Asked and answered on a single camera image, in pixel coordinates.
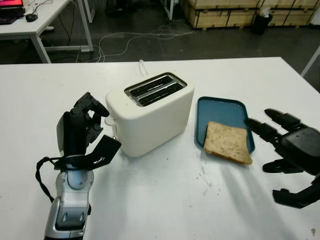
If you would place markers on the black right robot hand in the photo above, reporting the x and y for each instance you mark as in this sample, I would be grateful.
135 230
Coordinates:
302 150

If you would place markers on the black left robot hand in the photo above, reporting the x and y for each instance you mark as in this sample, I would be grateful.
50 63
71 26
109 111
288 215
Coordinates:
75 130

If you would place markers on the brown bread slice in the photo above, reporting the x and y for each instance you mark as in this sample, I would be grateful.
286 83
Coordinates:
227 142

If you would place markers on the cream white two-slot toaster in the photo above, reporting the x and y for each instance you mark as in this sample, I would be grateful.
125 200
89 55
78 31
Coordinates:
155 122

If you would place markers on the blue rectangular tray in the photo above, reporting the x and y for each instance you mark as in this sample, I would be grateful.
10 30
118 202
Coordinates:
220 110

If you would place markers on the small brown crumb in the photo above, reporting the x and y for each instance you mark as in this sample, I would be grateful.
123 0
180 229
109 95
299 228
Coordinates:
313 231

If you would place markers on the slanted white table leg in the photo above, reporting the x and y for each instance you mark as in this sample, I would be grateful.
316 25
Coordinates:
310 63

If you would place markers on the white office desk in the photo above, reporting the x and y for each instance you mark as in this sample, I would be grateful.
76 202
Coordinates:
25 27

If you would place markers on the black computer mouse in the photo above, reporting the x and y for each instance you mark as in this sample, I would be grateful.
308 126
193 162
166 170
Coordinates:
31 17

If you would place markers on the black trash bin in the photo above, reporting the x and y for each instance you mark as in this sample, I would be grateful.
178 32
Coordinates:
261 25

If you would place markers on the long wooden crate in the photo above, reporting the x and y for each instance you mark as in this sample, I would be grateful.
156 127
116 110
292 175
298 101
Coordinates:
220 15
292 16

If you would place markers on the black laptop with pink screen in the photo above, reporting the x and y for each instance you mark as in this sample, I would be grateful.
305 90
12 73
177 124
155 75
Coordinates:
10 12

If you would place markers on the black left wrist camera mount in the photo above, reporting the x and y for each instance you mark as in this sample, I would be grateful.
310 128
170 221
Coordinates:
105 150

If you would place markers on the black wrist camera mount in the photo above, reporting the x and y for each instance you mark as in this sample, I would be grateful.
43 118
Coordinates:
295 197
105 150

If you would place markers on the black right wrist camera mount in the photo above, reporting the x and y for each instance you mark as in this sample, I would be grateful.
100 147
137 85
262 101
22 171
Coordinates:
295 197

